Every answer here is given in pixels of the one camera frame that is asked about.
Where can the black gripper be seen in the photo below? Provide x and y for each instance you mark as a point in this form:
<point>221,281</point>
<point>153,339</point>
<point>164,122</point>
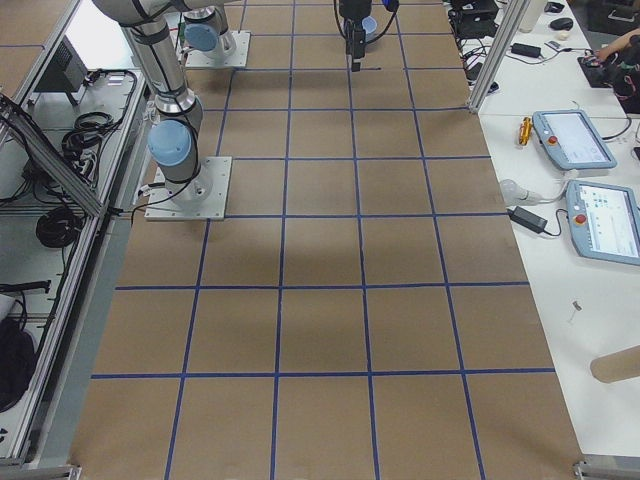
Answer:
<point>351,10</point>

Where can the person hand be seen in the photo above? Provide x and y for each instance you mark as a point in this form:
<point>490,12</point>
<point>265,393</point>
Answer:
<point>603,53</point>

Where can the small black power brick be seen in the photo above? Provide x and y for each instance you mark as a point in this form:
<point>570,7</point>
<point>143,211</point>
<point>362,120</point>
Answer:
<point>526,50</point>

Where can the yellow screwdriver tool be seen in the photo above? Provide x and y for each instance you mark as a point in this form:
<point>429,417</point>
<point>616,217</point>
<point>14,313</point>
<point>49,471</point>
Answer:
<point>524,131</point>

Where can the black computer mouse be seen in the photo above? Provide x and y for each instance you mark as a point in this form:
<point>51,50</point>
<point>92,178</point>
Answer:
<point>561,24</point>

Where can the white light bulb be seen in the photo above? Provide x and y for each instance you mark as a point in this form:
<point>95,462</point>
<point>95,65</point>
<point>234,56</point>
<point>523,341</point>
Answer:
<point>515,195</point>

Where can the upper teach pendant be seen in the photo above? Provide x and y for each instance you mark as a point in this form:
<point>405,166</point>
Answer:
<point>571,141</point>

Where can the teach pendant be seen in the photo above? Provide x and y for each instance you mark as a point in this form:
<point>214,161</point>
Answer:
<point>571,141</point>
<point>603,221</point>

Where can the black power adapter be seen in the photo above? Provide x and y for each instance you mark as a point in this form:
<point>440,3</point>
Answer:
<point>527,219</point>

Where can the brown paper table cover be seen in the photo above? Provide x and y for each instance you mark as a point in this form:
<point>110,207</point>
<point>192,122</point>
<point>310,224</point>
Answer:
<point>361,313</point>

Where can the black control box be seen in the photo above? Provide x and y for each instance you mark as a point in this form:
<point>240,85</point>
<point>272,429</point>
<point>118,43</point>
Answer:
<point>65,72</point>

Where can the lower teach pendant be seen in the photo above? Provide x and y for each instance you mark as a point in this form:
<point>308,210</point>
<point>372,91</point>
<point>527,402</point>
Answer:
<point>603,221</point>

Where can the cardboard tube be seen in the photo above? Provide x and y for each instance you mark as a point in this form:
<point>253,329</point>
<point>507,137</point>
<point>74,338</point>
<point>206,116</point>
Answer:
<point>617,366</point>

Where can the aluminium frame post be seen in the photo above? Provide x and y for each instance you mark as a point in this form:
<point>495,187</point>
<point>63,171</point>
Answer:
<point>510,22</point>

